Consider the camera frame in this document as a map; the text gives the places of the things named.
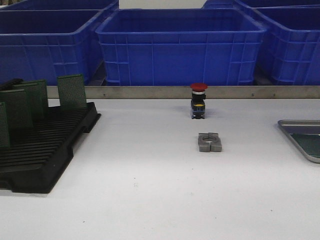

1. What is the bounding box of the black slotted board rack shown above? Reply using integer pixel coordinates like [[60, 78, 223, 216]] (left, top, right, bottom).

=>
[[0, 102, 101, 194]]

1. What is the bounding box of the left blue plastic bin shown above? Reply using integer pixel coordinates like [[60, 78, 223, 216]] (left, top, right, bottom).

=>
[[0, 9, 104, 86]]

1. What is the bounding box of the centre blue plastic bin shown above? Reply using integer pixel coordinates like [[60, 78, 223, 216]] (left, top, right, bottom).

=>
[[96, 8, 266, 86]]

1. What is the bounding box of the grey clamp block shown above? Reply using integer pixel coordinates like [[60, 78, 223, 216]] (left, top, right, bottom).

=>
[[198, 132, 223, 152]]

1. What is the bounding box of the blue plastic bin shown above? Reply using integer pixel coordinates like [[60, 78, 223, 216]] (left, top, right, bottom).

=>
[[96, 8, 266, 86], [252, 7, 320, 86], [0, 9, 104, 86]]

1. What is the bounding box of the dark green left board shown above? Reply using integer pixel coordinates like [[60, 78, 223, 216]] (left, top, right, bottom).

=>
[[0, 89, 33, 146]]

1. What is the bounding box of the red emergency stop button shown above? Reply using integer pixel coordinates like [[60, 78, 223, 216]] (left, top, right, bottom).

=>
[[190, 83, 208, 119]]

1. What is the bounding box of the rear right green board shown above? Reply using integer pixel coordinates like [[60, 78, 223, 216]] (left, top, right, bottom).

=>
[[57, 74, 87, 111]]

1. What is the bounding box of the silver metal tray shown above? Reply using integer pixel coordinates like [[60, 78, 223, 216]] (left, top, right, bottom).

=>
[[278, 120, 320, 164]]

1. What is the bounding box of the green perforated board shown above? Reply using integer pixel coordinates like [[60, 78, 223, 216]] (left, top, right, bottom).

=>
[[291, 133, 320, 159]]

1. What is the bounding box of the metal rail strip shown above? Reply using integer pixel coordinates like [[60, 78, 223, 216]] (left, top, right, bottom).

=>
[[47, 85, 320, 100]]

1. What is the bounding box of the edge green board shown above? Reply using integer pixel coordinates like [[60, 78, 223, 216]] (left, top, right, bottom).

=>
[[0, 102, 10, 149]]

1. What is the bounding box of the right blue plastic bin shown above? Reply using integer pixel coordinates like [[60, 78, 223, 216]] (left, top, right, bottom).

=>
[[252, 7, 320, 86]]

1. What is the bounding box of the rear left green board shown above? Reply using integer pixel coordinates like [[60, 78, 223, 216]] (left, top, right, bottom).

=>
[[21, 79, 49, 120]]

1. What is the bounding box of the far right blue bin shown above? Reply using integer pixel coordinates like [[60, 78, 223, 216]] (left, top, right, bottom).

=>
[[202, 0, 320, 9]]

